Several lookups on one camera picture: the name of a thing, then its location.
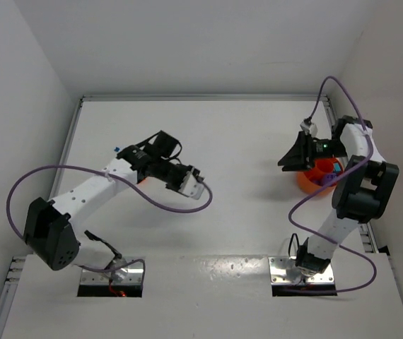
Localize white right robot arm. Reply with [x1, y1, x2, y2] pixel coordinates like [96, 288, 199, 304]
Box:
[277, 116, 399, 276]

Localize orange divided round container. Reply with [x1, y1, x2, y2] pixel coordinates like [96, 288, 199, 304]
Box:
[296, 158, 344, 194]

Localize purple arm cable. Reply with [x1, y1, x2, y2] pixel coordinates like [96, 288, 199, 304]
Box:
[6, 165, 214, 276]
[288, 75, 378, 294]

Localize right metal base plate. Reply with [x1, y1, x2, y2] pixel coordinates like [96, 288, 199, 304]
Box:
[268, 256, 335, 287]

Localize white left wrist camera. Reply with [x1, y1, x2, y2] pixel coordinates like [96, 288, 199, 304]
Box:
[178, 172, 204, 200]

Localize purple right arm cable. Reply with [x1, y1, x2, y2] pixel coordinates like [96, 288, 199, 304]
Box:
[288, 75, 378, 294]

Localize purple round lego piece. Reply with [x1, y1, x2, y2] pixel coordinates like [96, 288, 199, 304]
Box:
[320, 172, 337, 186]

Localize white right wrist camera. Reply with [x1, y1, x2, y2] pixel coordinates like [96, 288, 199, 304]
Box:
[300, 117, 317, 136]

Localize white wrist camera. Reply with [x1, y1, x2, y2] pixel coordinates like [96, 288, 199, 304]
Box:
[178, 172, 204, 200]
[300, 117, 317, 136]

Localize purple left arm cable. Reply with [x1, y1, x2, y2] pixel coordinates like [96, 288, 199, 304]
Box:
[6, 165, 214, 276]

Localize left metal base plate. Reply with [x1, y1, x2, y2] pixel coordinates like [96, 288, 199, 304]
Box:
[79, 257, 145, 287]

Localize metal base plate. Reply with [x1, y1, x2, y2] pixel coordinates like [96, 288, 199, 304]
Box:
[268, 256, 335, 287]
[79, 257, 145, 287]

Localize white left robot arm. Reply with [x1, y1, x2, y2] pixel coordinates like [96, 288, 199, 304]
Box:
[24, 131, 205, 271]

